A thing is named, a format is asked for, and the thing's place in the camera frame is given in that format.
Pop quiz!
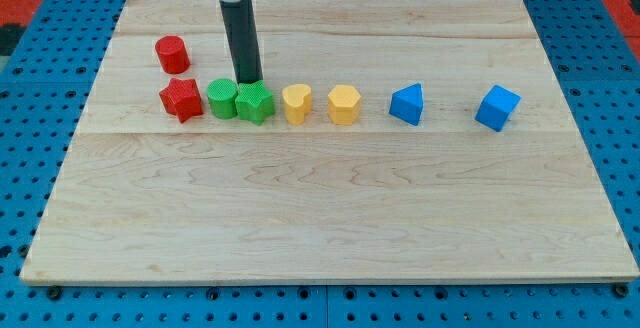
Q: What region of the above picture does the yellow hexagon block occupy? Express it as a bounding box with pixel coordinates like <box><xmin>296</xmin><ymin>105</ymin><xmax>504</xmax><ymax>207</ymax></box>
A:
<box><xmin>328</xmin><ymin>85</ymin><xmax>362</xmax><ymax>125</ymax></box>

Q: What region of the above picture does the yellow heart block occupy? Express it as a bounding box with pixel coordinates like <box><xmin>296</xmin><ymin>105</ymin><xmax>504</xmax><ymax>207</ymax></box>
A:
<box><xmin>282</xmin><ymin>84</ymin><xmax>312</xmax><ymax>125</ymax></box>

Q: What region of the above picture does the green star block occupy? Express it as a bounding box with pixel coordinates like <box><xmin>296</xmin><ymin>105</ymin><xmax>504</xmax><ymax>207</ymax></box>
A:
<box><xmin>235</xmin><ymin>80</ymin><xmax>275</xmax><ymax>125</ymax></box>

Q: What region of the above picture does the blue triangle block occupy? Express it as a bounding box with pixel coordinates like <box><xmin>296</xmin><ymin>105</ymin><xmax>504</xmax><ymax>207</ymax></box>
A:
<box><xmin>389</xmin><ymin>83</ymin><xmax>424</xmax><ymax>126</ymax></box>

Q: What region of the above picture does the green cylinder block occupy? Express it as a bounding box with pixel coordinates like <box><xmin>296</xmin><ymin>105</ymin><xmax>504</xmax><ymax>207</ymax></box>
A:
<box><xmin>206</xmin><ymin>78</ymin><xmax>238</xmax><ymax>119</ymax></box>

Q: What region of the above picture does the red star block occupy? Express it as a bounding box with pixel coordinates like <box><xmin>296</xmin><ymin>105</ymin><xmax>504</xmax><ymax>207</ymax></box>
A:
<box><xmin>159</xmin><ymin>78</ymin><xmax>203</xmax><ymax>123</ymax></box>

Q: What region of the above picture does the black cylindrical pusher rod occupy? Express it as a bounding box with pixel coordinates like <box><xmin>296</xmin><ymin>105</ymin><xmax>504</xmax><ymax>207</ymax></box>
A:
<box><xmin>220</xmin><ymin>0</ymin><xmax>263</xmax><ymax>83</ymax></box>

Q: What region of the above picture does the red cylinder block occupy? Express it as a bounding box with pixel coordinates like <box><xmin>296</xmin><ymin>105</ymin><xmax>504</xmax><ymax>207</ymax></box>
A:
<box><xmin>154</xmin><ymin>35</ymin><xmax>191</xmax><ymax>74</ymax></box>

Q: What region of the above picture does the blue cube block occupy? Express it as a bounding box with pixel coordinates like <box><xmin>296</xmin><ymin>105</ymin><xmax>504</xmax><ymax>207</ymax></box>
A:
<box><xmin>475</xmin><ymin>85</ymin><xmax>521</xmax><ymax>132</ymax></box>

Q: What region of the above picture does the wooden board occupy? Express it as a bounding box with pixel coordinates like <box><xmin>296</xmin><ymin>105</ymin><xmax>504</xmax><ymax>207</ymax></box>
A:
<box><xmin>20</xmin><ymin>0</ymin><xmax>639</xmax><ymax>286</ymax></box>

